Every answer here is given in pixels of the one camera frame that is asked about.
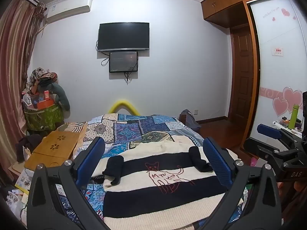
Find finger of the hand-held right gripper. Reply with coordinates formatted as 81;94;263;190
243;137;300;171
257;124;303;149

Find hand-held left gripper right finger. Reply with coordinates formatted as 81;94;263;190
197;136;281;230

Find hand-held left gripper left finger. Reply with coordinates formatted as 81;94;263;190
27;136;113;230

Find black and white striped sweater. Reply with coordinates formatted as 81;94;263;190
92;141;247;230

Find pile of clothes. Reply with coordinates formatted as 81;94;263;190
23;67;71;115

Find cluttered white side table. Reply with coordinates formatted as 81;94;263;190
271;117;305;135

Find green thermos bottle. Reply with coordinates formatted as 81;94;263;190
288;104;299;130

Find striped patterned cloth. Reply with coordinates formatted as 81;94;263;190
56;122;88;134

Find wooden lap table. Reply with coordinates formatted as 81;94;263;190
24;131;83;170

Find blue patchwork blanket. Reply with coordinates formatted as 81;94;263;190
58;113;250;230

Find yellow foam tube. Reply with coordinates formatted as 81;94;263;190
108;99;141;114

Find dark cloth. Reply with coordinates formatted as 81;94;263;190
16;134;43;162

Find orange box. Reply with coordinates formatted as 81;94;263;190
36;90;55;110

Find papers on floor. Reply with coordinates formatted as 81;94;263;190
5;168;31;221

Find striped brown curtain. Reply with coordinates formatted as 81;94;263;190
0;0;46;173

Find wooden overhead cabinets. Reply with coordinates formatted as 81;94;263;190
200;0;288;22

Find white air conditioner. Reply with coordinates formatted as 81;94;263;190
45;0;93;24

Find small black wall monitor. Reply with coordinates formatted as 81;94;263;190
109;51;139;73

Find black wall television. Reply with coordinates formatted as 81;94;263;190
98;22;150;52

